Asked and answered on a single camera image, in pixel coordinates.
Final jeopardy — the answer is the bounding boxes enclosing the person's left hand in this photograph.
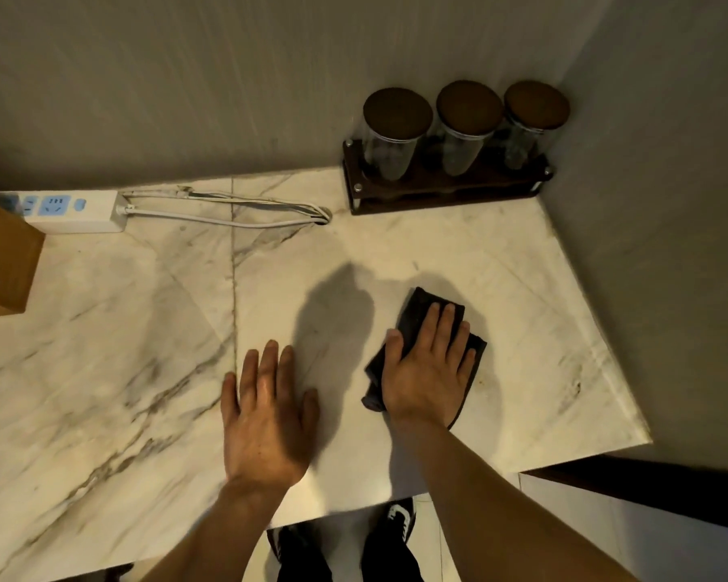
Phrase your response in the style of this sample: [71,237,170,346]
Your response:
[221,339,320,492]

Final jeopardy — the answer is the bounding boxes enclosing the person's right hand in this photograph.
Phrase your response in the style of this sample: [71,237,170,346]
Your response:
[381,303,477,430]

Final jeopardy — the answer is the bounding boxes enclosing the dark grey cleaning cloth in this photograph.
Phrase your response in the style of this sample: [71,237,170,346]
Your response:
[362,287,488,431]

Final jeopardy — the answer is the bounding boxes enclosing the person's left forearm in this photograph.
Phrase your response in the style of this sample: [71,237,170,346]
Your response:
[140,479,289,582]

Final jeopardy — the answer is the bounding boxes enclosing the person's right forearm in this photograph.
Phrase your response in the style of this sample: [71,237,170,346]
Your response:
[391,415,638,582]

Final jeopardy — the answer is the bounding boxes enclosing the person's left black shoe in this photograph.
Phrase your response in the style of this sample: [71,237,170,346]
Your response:
[267,526,292,561]

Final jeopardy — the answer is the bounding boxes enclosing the person's black shoe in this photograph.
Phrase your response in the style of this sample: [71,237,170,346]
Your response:
[383,498,416,545]
[267,526,292,561]

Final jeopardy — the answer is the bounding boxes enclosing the person's right black shoe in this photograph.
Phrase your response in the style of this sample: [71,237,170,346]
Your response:
[383,498,416,545]

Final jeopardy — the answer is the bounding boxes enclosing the dark wooden jar rack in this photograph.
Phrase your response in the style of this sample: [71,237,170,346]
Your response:
[341,139,555,216]

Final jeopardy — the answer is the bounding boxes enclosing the person's black trousers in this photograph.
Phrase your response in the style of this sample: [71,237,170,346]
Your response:
[276,521,424,582]

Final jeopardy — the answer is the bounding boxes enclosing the glass jar with wooden lid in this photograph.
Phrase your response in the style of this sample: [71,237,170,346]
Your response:
[502,80,571,171]
[435,80,504,177]
[362,87,434,182]

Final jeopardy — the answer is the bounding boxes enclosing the white power strip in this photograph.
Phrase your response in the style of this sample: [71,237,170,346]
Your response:
[0,190,129,235]

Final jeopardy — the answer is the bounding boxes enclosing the brown cardboard box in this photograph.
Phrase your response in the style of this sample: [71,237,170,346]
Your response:
[0,194,46,319]

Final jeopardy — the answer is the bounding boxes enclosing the white power cable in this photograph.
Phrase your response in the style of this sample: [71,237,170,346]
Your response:
[116,186,333,230]

